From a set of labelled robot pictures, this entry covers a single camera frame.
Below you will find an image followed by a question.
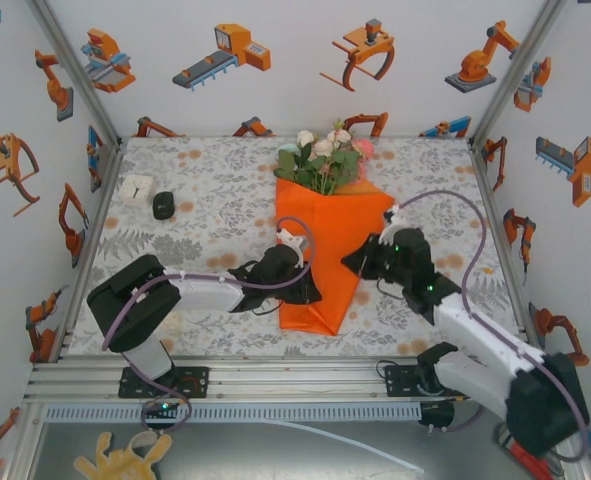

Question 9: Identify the white square box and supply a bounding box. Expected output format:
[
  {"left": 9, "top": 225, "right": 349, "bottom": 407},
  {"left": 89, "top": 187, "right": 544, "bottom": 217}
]
[{"left": 119, "top": 173, "right": 155, "bottom": 207}]

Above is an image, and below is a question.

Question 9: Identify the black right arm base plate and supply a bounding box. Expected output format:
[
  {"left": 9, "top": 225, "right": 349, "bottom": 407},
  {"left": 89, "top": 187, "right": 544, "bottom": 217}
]
[{"left": 383, "top": 364, "right": 476, "bottom": 401}]

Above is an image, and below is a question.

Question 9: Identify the aluminium corner post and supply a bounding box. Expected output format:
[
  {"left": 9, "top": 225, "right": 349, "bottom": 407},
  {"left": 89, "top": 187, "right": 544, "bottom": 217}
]
[
  {"left": 24, "top": 0, "right": 124, "bottom": 146},
  {"left": 469, "top": 0, "right": 571, "bottom": 146}
]

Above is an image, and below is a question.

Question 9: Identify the floral patterned tablecloth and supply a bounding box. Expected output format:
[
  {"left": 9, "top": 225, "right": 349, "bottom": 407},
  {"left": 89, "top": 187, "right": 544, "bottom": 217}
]
[{"left": 67, "top": 135, "right": 531, "bottom": 359}]

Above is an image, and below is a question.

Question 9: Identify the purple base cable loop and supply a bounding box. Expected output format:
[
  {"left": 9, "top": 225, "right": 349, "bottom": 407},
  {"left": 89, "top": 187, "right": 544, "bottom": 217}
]
[
  {"left": 141, "top": 384, "right": 195, "bottom": 434},
  {"left": 422, "top": 402, "right": 484, "bottom": 434}
]

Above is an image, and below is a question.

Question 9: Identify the aluminium frame rail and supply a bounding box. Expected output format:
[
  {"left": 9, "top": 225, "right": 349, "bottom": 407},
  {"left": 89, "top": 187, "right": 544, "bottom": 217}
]
[{"left": 22, "top": 357, "right": 569, "bottom": 404}]

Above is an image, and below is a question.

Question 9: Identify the small black rounded device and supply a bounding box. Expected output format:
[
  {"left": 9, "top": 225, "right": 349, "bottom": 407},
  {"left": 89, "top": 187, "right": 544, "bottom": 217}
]
[{"left": 152, "top": 191, "right": 176, "bottom": 221}]

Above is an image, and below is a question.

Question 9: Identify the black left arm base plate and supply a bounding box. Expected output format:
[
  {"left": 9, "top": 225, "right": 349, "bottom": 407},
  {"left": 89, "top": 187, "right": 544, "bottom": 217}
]
[{"left": 118, "top": 366, "right": 211, "bottom": 400}]

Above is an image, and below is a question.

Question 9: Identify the thin white strip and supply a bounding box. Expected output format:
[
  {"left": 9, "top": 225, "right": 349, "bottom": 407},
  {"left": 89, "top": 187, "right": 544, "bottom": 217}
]
[{"left": 254, "top": 418, "right": 425, "bottom": 474}]

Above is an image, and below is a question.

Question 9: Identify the aluminium side rail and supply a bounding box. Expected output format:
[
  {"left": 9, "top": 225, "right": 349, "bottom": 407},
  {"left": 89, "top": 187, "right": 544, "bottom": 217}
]
[
  {"left": 49, "top": 138, "right": 126, "bottom": 364},
  {"left": 467, "top": 138, "right": 546, "bottom": 360}
]

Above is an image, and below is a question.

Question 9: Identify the yellow cloth cutout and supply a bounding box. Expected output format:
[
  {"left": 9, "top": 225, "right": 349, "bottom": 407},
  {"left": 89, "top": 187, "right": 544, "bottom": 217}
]
[{"left": 73, "top": 430, "right": 174, "bottom": 480}]

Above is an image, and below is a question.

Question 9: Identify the red pipe wrench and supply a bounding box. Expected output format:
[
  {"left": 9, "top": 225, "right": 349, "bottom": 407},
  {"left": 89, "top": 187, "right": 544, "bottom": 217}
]
[{"left": 497, "top": 423, "right": 556, "bottom": 480}]

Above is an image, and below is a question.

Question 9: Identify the white slotted cable duct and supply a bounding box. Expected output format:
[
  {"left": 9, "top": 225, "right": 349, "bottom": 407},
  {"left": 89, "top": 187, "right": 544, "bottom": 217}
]
[{"left": 42, "top": 403, "right": 422, "bottom": 422}]

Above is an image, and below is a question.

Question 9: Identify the artificial flower bouquet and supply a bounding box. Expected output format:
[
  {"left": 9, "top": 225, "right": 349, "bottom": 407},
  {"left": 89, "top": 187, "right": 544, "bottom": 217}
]
[{"left": 273, "top": 118, "right": 376, "bottom": 197}]

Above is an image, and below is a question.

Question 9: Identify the black controller with green light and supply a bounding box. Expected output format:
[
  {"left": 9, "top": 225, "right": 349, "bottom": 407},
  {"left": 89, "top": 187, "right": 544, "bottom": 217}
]
[{"left": 142, "top": 399, "right": 179, "bottom": 419}]

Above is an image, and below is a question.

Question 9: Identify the orange wrapping paper sheet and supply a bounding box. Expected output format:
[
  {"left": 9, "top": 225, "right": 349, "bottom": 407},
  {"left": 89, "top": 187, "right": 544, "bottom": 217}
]
[{"left": 274, "top": 178, "right": 396, "bottom": 337}]

